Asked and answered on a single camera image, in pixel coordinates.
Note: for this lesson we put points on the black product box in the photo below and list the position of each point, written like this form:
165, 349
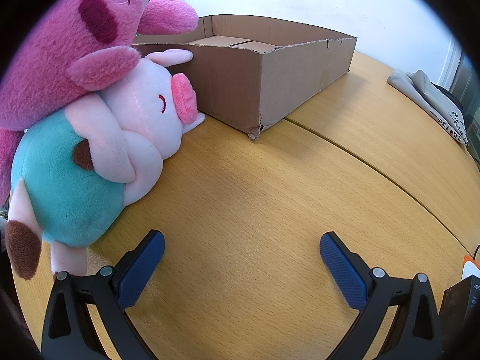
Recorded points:
461, 307

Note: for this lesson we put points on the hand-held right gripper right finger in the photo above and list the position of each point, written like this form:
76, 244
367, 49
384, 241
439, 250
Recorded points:
343, 266

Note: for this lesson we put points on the wooden desktop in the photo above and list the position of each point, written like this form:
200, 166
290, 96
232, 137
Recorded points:
255, 195

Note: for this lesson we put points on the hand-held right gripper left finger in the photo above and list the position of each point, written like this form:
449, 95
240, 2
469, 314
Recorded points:
140, 266

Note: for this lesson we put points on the brown cardboard box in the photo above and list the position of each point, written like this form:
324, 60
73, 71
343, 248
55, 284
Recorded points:
232, 82

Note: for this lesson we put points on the pink and teal pig plush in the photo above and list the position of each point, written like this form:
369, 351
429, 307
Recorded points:
75, 180

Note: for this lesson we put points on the white and orange power bank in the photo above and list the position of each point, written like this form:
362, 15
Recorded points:
471, 268

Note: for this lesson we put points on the magenta plush bear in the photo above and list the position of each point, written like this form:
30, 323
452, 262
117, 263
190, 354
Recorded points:
56, 52

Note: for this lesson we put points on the grey cloth bag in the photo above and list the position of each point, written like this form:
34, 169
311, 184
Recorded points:
427, 97

